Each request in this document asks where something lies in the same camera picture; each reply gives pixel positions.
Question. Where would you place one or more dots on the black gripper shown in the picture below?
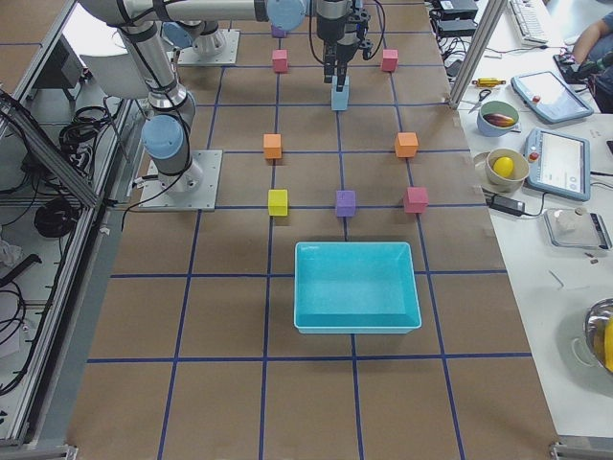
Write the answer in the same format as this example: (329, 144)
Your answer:
(331, 34)

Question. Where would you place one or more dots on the light blue foam block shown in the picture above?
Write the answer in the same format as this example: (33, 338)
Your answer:
(338, 89)
(339, 100)

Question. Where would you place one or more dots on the person's forearm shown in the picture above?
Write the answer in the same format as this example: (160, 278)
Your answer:
(589, 38)

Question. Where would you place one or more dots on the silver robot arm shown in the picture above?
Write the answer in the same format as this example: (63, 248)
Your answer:
(166, 135)
(287, 15)

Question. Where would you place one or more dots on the dark pink foam block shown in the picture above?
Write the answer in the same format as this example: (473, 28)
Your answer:
(280, 61)

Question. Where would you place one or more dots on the light purple foam block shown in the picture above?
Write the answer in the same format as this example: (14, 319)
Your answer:
(277, 32)

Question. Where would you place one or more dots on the orange foam block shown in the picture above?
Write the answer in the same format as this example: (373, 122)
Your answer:
(272, 146)
(406, 144)

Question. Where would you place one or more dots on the dark purple foam block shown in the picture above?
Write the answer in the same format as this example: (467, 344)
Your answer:
(345, 203)

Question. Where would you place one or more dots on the gold metal cylinder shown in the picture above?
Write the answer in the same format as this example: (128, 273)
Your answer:
(488, 82)

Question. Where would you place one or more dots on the black scissors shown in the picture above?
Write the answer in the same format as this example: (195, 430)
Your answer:
(483, 94)

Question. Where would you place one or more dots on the yellow foam block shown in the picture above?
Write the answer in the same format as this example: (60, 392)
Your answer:
(277, 203)

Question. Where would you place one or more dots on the magenta foam block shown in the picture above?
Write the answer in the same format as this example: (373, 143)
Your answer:
(415, 200)

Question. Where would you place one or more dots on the light blue bowl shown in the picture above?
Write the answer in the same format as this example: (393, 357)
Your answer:
(496, 118)

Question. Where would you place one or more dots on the white mug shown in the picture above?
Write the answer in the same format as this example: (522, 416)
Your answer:
(495, 183)

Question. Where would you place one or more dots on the white keyboard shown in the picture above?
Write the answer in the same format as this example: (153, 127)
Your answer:
(526, 22)

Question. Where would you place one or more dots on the yellow lemon in mug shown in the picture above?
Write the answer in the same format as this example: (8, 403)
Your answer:
(503, 166)

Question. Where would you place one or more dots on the blue teach pendant tablet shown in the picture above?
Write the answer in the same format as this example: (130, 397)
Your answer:
(559, 164)
(550, 98)

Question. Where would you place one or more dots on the teal plastic tray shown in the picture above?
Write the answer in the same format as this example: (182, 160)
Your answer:
(365, 287)

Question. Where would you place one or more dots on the black power adapter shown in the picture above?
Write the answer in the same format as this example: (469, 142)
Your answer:
(506, 205)

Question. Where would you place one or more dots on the grey kitchen scale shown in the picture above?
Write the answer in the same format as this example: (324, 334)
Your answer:
(577, 228)

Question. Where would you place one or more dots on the steel bowl with fruit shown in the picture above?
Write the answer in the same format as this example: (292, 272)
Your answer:
(594, 348)

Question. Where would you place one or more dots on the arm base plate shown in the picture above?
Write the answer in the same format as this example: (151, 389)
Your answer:
(219, 48)
(195, 190)

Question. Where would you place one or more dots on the aluminium frame post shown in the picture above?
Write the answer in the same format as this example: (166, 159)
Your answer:
(486, 26)

